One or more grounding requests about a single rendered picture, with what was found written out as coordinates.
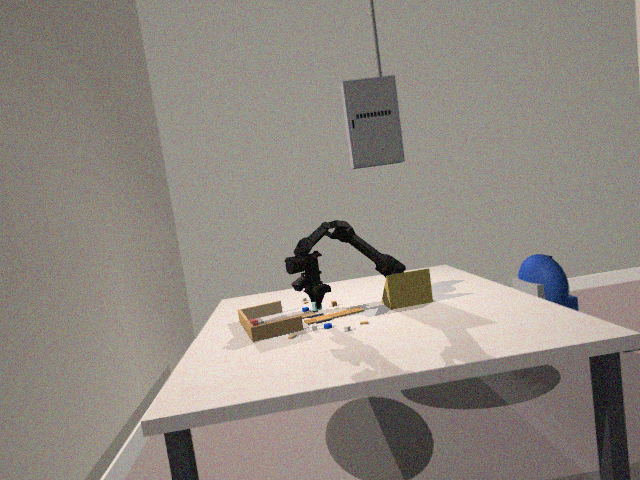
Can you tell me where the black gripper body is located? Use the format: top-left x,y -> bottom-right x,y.
303,269 -> 331,295

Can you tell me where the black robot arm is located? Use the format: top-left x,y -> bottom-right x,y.
285,220 -> 406,292

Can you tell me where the tan strip with orange dots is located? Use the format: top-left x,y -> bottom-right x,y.
304,307 -> 365,325

